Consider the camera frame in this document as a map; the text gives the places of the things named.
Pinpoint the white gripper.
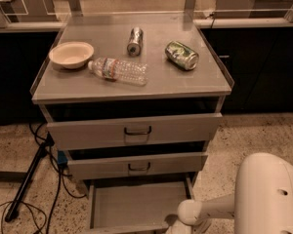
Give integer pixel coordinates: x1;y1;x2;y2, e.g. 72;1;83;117
165;219;211;234

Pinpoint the grey bottom drawer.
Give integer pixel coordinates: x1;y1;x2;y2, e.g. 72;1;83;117
85;174;194;234

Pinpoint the grey drawer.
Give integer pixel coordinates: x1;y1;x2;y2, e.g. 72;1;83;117
85;174;194;234
47;113;222;150
68;152;207;180

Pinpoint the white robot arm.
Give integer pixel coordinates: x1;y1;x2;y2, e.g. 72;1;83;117
167;153;293;234

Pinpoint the grey middle drawer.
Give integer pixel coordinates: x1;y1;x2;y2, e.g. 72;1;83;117
68;152;207;180

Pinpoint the grey drawer cabinet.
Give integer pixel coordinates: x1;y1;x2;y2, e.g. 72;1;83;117
29;13;235;193

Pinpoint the grey top drawer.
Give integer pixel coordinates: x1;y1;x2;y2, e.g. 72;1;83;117
47;113;222;150

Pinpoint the blue box behind cabinet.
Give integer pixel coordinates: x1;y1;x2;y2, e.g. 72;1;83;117
57;151;67;167

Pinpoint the clear plastic water bottle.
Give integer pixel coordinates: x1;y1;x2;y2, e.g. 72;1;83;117
88;58;147;86

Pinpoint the green soda can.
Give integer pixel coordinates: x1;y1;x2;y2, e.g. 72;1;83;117
165;41;199;71

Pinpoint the silver slim can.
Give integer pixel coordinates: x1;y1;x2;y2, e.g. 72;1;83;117
127;27;144;57

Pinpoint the white paper bowl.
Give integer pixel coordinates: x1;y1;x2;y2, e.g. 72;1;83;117
49;42;94;69

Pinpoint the black floor cable left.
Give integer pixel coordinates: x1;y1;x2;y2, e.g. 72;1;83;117
0;122;87;234

